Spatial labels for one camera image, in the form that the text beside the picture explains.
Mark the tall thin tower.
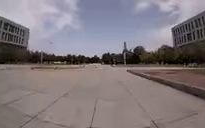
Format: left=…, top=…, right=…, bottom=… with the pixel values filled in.
left=122, top=41, right=128, bottom=66

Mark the grey concrete slab plaza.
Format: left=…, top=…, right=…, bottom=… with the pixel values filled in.
left=0, top=63, right=205, bottom=128

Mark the row of trees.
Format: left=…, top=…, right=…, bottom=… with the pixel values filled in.
left=0, top=44, right=205, bottom=66

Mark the low raised bed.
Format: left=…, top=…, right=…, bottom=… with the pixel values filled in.
left=30, top=65, right=86, bottom=70

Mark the pole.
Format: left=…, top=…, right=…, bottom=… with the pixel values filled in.
left=39, top=49, right=44, bottom=65

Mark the grey stone kerb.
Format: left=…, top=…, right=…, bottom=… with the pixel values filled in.
left=126, top=68, right=205, bottom=103

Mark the reddish paved area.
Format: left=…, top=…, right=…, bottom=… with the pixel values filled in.
left=131, top=68, right=205, bottom=92

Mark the pale building with window grid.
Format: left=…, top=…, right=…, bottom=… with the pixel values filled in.
left=171, top=6, right=205, bottom=48

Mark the grey building with window rows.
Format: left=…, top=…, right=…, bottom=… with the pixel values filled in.
left=0, top=11, right=31, bottom=51

